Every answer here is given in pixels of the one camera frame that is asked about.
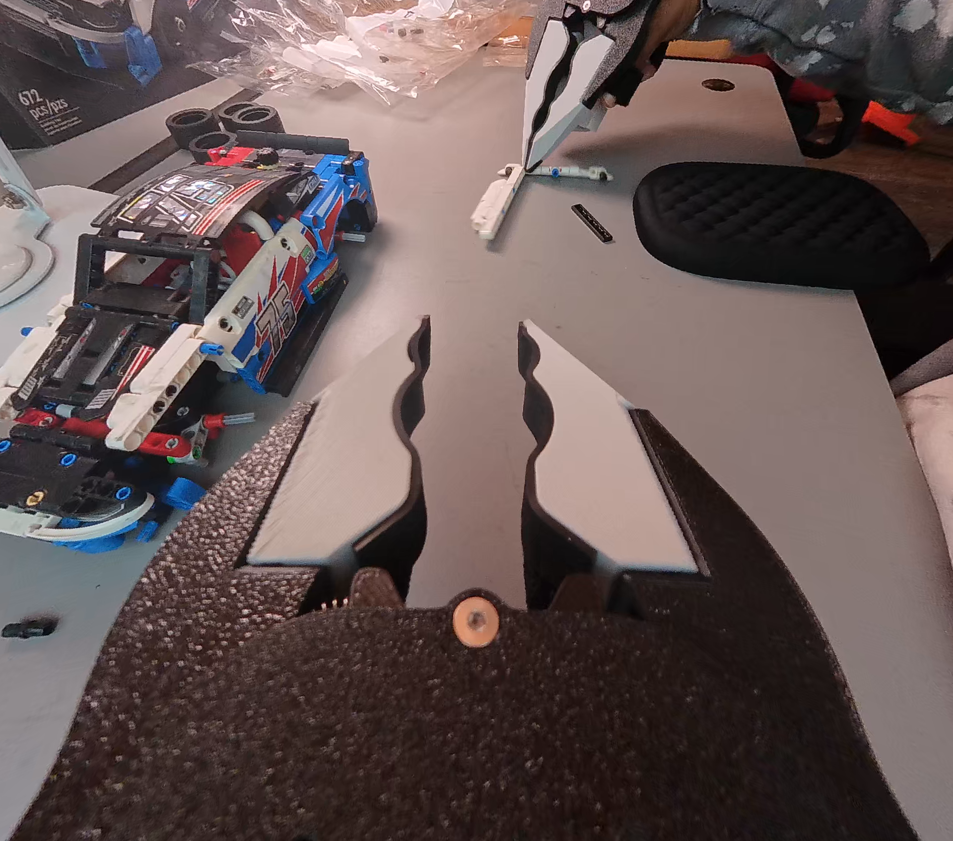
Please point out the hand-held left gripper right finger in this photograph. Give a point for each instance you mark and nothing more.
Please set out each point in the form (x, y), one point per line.
(610, 484)

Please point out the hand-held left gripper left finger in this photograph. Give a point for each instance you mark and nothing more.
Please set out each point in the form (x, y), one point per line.
(335, 484)

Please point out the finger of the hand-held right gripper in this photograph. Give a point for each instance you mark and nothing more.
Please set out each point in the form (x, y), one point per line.
(584, 82)
(542, 82)

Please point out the white brick beam assembly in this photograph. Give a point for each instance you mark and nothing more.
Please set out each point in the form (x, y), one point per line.
(495, 205)

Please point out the toy brick race car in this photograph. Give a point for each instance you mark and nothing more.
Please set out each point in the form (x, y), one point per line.
(268, 305)

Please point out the clear plastic bag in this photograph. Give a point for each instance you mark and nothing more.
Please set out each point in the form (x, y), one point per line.
(484, 19)
(335, 15)

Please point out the black flat brick plate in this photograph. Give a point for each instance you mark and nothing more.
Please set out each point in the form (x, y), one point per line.
(593, 224)

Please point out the black quilted pad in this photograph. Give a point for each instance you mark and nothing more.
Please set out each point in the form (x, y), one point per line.
(782, 223)

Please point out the black toy tyre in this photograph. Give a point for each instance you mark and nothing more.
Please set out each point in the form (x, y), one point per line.
(266, 117)
(208, 145)
(187, 128)
(234, 115)

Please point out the orange object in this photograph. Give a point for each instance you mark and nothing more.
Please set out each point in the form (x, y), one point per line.
(890, 123)

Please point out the person's lap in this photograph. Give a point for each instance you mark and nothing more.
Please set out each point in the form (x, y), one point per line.
(931, 454)

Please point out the black connector pin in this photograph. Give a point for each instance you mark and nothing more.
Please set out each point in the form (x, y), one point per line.
(30, 628)

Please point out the toy car cardboard box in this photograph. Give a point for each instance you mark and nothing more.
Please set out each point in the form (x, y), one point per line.
(59, 89)

